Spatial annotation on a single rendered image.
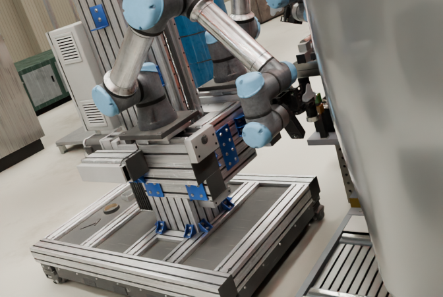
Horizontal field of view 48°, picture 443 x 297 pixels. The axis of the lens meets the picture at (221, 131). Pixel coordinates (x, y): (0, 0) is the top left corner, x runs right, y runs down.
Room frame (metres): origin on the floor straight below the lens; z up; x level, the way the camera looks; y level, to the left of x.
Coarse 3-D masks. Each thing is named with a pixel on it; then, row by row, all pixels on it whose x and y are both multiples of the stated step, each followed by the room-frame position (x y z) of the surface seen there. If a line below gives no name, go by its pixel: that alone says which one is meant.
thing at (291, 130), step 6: (294, 114) 1.38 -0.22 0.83; (294, 120) 1.38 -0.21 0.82; (288, 126) 1.40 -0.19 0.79; (294, 126) 1.38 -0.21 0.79; (300, 126) 1.40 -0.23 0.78; (288, 132) 1.42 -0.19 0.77; (294, 132) 1.40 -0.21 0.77; (300, 132) 1.39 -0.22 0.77; (294, 138) 1.42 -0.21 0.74; (300, 138) 1.41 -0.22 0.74
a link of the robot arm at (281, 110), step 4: (272, 104) 1.36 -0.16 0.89; (276, 104) 1.35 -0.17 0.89; (272, 108) 1.32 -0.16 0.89; (276, 108) 1.32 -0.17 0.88; (280, 108) 1.33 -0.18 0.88; (284, 108) 1.33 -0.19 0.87; (280, 112) 1.31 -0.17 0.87; (284, 112) 1.32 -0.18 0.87; (284, 116) 1.31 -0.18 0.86; (288, 116) 1.33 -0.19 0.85; (284, 120) 1.31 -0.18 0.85; (288, 120) 1.33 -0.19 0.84; (284, 124) 1.31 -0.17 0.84
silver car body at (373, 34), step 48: (336, 0) 0.49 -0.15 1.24; (384, 0) 0.44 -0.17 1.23; (432, 0) 0.40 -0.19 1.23; (336, 48) 0.51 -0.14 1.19; (384, 48) 0.44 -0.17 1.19; (432, 48) 0.40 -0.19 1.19; (336, 96) 0.54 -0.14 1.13; (384, 96) 0.45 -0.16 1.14; (432, 96) 0.41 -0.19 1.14; (384, 144) 0.47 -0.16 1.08; (432, 144) 0.42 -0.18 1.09; (384, 192) 0.51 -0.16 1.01; (432, 192) 0.44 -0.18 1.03; (384, 240) 0.57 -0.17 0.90; (432, 240) 0.47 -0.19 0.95; (432, 288) 0.51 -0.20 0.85
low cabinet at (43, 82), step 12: (24, 60) 8.61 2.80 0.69; (36, 60) 7.87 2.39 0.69; (48, 60) 7.44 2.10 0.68; (24, 72) 7.11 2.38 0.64; (36, 72) 7.24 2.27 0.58; (48, 72) 7.37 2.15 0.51; (60, 72) 7.51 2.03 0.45; (24, 84) 7.06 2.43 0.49; (36, 84) 7.18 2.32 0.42; (48, 84) 7.31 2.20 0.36; (60, 84) 7.46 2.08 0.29; (36, 96) 7.13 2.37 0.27; (48, 96) 7.26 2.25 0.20; (60, 96) 7.40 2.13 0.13; (36, 108) 7.08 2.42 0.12; (48, 108) 7.25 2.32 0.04
